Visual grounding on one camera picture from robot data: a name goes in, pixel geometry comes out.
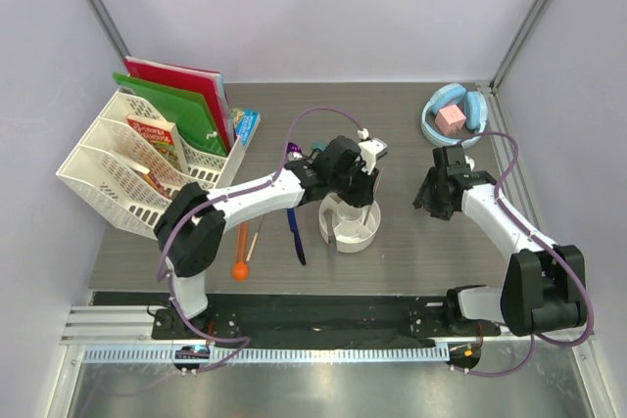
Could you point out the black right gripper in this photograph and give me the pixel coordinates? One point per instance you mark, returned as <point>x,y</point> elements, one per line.
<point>444,212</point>

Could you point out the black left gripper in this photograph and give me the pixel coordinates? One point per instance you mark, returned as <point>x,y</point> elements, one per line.
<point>364,194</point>

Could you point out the white round divided container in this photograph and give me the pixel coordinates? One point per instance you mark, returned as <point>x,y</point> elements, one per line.
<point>351,236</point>

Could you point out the orange chopstick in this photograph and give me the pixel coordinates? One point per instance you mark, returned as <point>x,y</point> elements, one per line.
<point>241,242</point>

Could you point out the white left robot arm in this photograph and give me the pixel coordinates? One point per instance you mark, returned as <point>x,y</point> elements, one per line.
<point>190,230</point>

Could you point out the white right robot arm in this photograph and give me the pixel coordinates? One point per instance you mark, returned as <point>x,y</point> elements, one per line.
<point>542,288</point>

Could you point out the teal spoon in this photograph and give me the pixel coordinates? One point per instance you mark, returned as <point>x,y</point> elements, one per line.
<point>319,146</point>

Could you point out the purple metallic spoon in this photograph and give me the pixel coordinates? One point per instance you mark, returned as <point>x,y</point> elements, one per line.
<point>293,152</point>

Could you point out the blue metallic knife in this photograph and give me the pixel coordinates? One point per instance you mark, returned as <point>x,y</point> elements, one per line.
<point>293,226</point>

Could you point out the pink cube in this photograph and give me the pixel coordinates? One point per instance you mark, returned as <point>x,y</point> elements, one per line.
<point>450,120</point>

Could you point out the light blue headphones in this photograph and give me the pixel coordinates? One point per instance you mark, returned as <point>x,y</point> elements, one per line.
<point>472,103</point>

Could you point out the blue card box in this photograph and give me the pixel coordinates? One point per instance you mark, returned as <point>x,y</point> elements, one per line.
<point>246,122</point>

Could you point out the red folder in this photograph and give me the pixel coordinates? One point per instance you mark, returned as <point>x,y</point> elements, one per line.
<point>203,82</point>

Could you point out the green folder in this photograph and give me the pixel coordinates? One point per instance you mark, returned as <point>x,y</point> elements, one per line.
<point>188,110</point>

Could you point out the white plastic file organizer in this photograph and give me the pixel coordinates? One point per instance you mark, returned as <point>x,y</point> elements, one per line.
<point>124,191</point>

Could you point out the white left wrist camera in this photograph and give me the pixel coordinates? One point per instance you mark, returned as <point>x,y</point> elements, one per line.
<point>371,149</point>

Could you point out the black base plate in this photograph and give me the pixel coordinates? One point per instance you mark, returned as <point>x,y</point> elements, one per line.
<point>337,322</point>

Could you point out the white slotted cable duct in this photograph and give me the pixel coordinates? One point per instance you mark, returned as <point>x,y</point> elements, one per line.
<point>183,354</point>

